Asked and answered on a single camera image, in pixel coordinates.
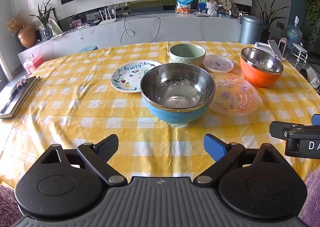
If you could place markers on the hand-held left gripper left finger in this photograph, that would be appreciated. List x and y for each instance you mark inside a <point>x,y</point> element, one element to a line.
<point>110,147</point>

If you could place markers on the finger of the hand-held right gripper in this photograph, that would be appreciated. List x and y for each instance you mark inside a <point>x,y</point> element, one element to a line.
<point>277,128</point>
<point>316,119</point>

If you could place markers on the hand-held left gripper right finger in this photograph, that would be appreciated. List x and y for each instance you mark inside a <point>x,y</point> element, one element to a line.
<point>214,148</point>

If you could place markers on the blue steel-lined bowl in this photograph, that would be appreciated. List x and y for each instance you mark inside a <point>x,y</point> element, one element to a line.
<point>175,116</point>

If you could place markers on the clear glass patterned plate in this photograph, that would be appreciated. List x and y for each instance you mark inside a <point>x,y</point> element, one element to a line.
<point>235,96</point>

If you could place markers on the orange steel-lined bowl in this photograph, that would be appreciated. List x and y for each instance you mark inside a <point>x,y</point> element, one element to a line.
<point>257,78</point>

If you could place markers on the white fruit-painted plate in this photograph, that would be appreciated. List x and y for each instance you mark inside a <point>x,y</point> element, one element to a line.
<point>125,76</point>

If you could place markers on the small white patterned dish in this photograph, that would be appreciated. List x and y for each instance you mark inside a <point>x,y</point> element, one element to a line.
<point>217,64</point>

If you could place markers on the green ceramic bowl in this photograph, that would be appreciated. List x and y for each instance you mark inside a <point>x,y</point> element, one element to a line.
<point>180,58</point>

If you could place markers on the black trash bag with tissue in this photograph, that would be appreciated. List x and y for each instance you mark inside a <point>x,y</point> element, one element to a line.
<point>313,76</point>

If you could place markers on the yellow checked tablecloth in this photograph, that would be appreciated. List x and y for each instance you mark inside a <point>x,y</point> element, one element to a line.
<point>75,106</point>

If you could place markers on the white round stool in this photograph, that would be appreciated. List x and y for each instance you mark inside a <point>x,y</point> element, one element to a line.
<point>299,50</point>

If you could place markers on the white phone stand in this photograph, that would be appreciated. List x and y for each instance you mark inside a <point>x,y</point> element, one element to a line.
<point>273,48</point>

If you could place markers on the pink and white heater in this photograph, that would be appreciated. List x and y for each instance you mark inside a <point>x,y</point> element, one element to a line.
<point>283,45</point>

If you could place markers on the blue water bottle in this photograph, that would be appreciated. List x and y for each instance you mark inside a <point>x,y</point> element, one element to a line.
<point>293,33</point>

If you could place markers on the green plastic stool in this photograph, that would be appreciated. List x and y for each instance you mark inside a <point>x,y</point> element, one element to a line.
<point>88,48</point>

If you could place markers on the grey trash can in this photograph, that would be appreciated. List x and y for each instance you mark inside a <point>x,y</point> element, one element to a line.
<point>250,30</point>

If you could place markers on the black notebook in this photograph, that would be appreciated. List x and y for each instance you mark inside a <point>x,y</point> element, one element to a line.
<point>17,99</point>

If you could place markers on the potted long-leaf plant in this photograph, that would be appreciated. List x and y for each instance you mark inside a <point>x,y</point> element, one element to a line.
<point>266,20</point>

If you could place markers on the pink box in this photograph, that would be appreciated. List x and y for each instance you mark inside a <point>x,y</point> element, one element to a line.
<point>32,64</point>

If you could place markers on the green climbing plant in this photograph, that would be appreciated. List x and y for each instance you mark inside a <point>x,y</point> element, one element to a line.
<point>311,4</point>

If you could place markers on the white tv cabinet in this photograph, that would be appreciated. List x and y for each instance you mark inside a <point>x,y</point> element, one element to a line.
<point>175,28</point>

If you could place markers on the white router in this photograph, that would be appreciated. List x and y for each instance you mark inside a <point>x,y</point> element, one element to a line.
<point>107,20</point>

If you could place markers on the pink framed picture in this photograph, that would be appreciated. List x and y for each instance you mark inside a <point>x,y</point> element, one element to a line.
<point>75,22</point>

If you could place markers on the white paper bag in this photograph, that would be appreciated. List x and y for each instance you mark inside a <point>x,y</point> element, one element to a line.
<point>55,26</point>

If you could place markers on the round paper fan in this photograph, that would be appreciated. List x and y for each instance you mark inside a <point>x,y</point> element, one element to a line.
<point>227,5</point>

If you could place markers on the grey laptop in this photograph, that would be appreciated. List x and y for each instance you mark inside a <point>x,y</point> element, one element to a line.
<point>202,14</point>

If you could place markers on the brown round vase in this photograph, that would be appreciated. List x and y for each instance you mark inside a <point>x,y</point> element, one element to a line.
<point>27,36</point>

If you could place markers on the orchid plant in glass vase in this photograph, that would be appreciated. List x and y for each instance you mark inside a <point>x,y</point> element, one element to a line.
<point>46,20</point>

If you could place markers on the blue snack bag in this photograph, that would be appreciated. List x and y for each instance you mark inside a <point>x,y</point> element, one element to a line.
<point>184,2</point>

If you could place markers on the dried flower bunch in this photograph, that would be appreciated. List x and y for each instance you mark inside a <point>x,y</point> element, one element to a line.
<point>15,23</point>

